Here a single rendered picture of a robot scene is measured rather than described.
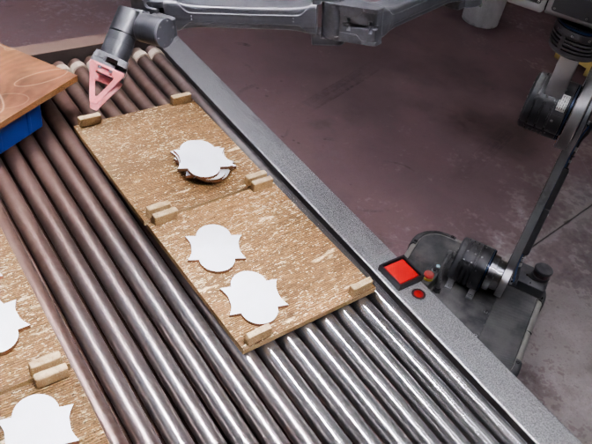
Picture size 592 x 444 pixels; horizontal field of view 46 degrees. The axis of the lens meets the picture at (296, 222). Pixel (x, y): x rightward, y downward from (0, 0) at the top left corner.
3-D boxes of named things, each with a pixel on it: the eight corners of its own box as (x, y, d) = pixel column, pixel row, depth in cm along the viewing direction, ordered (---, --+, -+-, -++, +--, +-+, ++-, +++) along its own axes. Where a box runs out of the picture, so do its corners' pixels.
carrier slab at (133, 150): (191, 102, 201) (191, 98, 200) (270, 185, 179) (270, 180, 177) (73, 130, 183) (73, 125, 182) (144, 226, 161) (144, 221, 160)
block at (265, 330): (267, 329, 142) (269, 321, 140) (272, 336, 141) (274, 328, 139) (242, 341, 139) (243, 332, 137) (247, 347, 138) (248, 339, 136)
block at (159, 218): (174, 214, 163) (174, 205, 161) (178, 218, 162) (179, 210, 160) (151, 222, 160) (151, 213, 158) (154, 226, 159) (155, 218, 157)
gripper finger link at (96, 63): (109, 113, 140) (127, 70, 140) (110, 108, 133) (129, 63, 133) (76, 99, 138) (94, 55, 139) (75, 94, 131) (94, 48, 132)
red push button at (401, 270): (401, 262, 165) (403, 258, 164) (418, 279, 162) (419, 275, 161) (382, 270, 162) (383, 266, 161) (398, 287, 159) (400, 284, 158)
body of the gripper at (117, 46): (123, 79, 145) (136, 47, 146) (125, 71, 135) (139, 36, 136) (92, 66, 143) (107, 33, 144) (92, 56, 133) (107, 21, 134)
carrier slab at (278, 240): (271, 186, 178) (272, 181, 177) (374, 292, 156) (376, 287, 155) (146, 228, 160) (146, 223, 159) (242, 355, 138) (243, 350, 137)
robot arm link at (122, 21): (130, 12, 144) (114, -2, 139) (157, 18, 141) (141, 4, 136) (118, 43, 143) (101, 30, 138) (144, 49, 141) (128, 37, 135)
